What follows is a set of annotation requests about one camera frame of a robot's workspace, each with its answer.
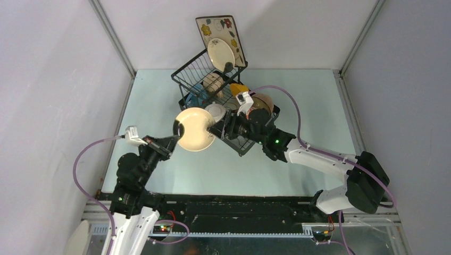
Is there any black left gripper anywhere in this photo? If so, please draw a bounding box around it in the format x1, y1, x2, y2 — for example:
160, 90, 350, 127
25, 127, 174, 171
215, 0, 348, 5
138, 134, 180, 186

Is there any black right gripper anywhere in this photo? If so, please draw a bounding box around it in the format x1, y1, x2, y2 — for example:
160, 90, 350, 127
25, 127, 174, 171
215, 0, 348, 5
207, 109, 265, 146

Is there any white two-handled soup bowl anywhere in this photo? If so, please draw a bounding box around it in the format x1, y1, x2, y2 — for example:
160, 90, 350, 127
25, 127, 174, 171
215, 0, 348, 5
205, 102, 227, 123

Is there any beige saucer plate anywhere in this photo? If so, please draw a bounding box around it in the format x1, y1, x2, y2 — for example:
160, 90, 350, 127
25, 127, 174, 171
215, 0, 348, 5
207, 38, 235, 73
173, 107, 215, 152

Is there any blue floral mug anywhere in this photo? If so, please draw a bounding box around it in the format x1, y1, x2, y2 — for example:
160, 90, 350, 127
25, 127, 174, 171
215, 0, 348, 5
186, 83, 208, 108

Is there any yellow orange bowl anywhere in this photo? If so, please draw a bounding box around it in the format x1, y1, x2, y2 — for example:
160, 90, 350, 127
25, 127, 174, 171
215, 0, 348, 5
230, 83, 249, 97

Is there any beige ceramic mug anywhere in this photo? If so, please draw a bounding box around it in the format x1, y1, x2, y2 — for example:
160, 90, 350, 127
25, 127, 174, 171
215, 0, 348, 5
202, 73, 224, 99

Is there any tan bowl with dark rim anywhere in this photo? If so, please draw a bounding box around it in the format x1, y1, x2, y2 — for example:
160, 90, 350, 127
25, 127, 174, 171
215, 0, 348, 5
246, 93, 274, 117

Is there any square floral ceramic plate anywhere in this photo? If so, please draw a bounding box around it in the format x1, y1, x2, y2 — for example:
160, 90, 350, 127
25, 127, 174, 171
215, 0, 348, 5
195, 15, 247, 67

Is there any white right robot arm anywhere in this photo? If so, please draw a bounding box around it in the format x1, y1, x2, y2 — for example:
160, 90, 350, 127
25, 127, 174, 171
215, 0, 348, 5
208, 109, 390, 222

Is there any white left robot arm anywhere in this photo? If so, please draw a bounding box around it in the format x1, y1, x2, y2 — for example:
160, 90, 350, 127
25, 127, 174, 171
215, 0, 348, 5
102, 135, 180, 254

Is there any left electronics board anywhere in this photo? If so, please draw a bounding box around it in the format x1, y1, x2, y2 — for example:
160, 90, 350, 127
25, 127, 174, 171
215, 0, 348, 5
152, 225, 172, 235

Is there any electronics board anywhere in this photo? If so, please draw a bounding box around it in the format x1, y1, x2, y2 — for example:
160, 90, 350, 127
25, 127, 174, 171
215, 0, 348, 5
312, 230, 333, 245
152, 225, 172, 235

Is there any right electronics board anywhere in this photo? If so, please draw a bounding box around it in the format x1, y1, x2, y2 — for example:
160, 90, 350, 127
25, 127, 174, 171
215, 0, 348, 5
312, 230, 333, 245

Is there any black wire dish rack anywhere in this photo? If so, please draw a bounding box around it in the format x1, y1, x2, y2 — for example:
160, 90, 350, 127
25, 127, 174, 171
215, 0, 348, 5
171, 48, 281, 157

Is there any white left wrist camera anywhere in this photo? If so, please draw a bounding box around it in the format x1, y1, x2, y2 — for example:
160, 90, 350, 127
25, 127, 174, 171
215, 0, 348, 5
122, 125, 148, 147

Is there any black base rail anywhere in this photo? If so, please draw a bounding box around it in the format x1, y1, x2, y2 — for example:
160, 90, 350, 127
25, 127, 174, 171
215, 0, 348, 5
135, 191, 344, 235

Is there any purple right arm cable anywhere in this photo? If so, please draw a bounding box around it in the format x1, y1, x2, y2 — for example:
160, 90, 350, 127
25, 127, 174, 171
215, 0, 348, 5
248, 85, 397, 254

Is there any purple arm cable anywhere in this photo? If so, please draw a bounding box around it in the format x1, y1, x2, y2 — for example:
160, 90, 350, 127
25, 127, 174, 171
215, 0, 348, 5
72, 136, 191, 255
248, 85, 397, 254

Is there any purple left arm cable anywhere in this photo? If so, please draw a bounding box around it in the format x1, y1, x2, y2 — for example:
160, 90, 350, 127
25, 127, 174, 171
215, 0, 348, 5
72, 136, 191, 255

